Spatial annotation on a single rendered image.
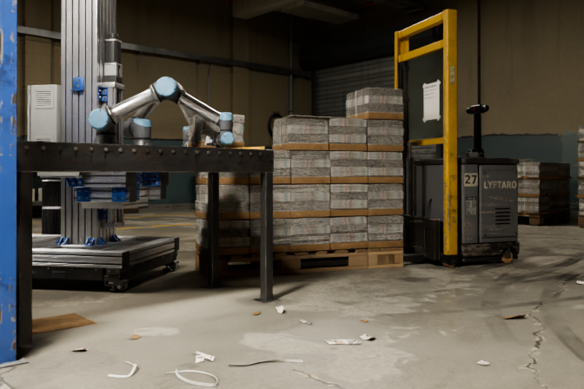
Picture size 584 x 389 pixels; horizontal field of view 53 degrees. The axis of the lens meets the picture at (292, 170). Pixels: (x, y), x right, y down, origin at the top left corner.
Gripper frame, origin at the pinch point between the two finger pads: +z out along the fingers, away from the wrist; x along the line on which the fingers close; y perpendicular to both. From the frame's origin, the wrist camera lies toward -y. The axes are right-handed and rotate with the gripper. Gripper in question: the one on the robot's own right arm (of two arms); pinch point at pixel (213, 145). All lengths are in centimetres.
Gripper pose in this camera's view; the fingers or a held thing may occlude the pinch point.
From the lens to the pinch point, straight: 377.1
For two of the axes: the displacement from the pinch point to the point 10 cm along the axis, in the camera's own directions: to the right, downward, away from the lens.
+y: 0.0, -10.0, 0.1
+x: -9.3, 0.0, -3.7
